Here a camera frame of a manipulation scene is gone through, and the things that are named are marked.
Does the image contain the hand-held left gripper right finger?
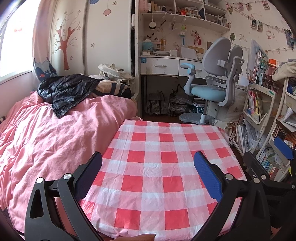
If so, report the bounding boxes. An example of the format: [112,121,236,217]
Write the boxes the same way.
[191,151,271,241]

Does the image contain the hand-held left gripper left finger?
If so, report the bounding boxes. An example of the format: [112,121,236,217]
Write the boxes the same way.
[24,151,104,241]

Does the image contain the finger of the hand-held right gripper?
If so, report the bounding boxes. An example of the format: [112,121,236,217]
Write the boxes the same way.
[273,137,295,161]
[243,151,270,183]

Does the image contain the person's left hand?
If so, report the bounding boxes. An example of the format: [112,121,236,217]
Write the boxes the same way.
[120,233,157,241]

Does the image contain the row of paperback books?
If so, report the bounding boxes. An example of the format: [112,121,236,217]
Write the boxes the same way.
[257,146,289,181]

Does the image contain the stack of white papers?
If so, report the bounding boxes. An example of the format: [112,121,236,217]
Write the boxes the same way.
[236,119,259,151]

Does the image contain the pink bed blanket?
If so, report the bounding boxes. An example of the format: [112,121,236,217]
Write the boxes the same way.
[0,91,139,237]

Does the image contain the row of colourful thin books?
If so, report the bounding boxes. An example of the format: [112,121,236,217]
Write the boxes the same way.
[247,90,264,121]

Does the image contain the red white checkered tablecloth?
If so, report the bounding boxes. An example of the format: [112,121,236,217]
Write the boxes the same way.
[79,119,248,239]

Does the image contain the pale canvas bag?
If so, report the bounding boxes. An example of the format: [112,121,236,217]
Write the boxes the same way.
[223,89,248,137]

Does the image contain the beige cloth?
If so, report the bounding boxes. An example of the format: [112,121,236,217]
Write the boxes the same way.
[272,61,296,81]

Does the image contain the clear storage bag with papers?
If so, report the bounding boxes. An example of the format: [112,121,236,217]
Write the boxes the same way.
[169,85,195,116]

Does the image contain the row of tall upright books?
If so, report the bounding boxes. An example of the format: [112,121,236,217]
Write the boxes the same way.
[246,39,270,85]

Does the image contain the black puffer jacket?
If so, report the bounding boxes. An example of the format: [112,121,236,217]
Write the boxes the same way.
[37,74,102,118]

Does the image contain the beige dark striped pillow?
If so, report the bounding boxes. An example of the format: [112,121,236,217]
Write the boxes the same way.
[92,80,132,98]

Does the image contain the beige tote bag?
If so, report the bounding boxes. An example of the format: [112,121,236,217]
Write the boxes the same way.
[97,63,136,81]

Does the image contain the grey blue desk chair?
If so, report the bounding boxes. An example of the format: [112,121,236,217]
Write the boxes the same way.
[179,37,245,126]

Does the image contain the white desk with shelves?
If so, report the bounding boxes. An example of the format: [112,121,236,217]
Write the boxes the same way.
[132,0,232,116]

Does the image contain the white board on desk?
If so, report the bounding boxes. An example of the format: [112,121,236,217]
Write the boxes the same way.
[180,46,197,58]

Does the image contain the white wardrobe with tree decal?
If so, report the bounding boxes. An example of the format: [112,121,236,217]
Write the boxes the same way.
[50,0,136,78]

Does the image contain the pink curtain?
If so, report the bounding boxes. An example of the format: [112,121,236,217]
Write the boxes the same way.
[32,0,58,81]

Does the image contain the window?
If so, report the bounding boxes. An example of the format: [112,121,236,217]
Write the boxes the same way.
[0,0,38,80]

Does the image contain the beige bag with red handles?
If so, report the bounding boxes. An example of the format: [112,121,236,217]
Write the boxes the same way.
[228,122,241,142]

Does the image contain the clear storage bag black straps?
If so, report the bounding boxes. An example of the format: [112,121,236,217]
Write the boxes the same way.
[146,91,168,115]

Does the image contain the string of hanging photos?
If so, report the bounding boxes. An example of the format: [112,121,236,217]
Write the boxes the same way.
[227,1,296,50]

